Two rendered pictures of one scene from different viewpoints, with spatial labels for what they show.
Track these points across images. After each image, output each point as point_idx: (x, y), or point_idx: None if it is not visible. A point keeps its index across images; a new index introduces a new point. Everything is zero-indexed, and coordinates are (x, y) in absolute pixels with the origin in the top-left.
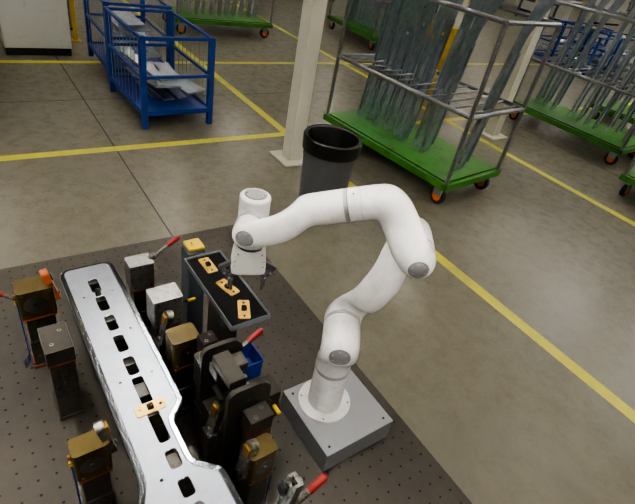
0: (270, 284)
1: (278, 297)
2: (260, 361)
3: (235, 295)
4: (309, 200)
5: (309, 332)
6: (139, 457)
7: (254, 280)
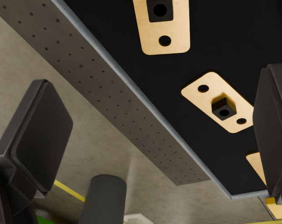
0: (133, 119)
1: (119, 102)
2: None
3: (196, 73)
4: None
5: (65, 50)
6: None
7: (153, 123)
